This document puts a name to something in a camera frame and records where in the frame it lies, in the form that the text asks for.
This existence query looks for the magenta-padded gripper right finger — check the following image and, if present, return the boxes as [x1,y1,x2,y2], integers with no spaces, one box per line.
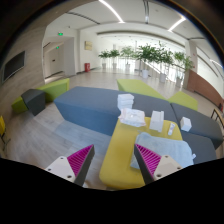
[133,143,184,185]

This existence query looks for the light blue towel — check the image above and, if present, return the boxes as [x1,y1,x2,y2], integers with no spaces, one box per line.
[129,132,197,171]

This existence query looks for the ceiling strip lights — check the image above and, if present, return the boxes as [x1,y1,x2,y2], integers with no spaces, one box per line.
[98,0,188,33]

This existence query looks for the row of potted plants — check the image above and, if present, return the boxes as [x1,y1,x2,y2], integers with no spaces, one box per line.
[98,41,195,88]

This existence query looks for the black wall screen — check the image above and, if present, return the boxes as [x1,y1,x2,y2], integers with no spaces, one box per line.
[1,50,27,84]

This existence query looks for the small white tube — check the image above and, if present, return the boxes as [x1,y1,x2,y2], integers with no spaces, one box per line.
[167,122,176,136]

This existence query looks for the white cube box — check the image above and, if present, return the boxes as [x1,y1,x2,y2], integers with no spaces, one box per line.
[179,116,193,132]

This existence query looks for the green upholstered bench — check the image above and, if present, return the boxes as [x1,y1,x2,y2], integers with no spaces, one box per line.
[168,90,199,112]
[116,78,168,101]
[11,78,71,114]

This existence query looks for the dark grey angular ottoman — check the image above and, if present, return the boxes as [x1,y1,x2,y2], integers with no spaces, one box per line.
[20,88,47,117]

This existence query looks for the long grey upholstered bench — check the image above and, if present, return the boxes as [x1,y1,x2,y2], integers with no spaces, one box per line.
[53,86,178,137]

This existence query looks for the flat white box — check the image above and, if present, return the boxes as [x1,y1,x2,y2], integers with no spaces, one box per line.
[149,110,165,133]

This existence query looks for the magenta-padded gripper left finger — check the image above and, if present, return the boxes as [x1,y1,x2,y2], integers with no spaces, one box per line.
[44,144,96,187]

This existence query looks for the yellow upholstered bench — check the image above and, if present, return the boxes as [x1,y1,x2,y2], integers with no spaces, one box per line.
[98,116,184,191]

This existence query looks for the stack of white tissue packs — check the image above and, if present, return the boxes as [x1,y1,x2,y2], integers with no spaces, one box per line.
[117,93,135,112]

